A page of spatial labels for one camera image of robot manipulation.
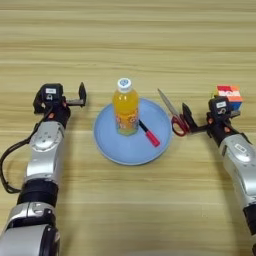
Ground multicoloured puzzle cube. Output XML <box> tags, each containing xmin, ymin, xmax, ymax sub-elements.
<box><xmin>212</xmin><ymin>84</ymin><xmax>244</xmax><ymax>113</ymax></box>

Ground light blue round plate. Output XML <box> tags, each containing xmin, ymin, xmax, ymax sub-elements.
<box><xmin>92</xmin><ymin>96</ymin><xmax>174</xmax><ymax>167</ymax></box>

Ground black labelled box left gripper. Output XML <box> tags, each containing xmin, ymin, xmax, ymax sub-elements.
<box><xmin>39</xmin><ymin>82</ymin><xmax>65</xmax><ymax>105</ymax></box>

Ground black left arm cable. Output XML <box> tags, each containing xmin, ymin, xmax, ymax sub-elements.
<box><xmin>0</xmin><ymin>112</ymin><xmax>55</xmax><ymax>195</ymax></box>

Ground red and black marker pen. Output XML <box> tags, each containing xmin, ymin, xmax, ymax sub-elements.
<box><xmin>137</xmin><ymin>118</ymin><xmax>162</xmax><ymax>148</ymax></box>

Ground orange juice bottle white cap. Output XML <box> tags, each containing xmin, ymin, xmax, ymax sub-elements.
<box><xmin>111</xmin><ymin>77</ymin><xmax>140</xmax><ymax>137</ymax></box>

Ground red handled scissors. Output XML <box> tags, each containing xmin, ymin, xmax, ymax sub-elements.
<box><xmin>156</xmin><ymin>87</ymin><xmax>192</xmax><ymax>138</ymax></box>

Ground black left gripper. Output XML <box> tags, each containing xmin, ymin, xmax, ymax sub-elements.
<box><xmin>32</xmin><ymin>81</ymin><xmax>88</xmax><ymax>130</ymax></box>

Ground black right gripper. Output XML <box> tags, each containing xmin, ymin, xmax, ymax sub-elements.
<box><xmin>181</xmin><ymin>102</ymin><xmax>242</xmax><ymax>148</ymax></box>

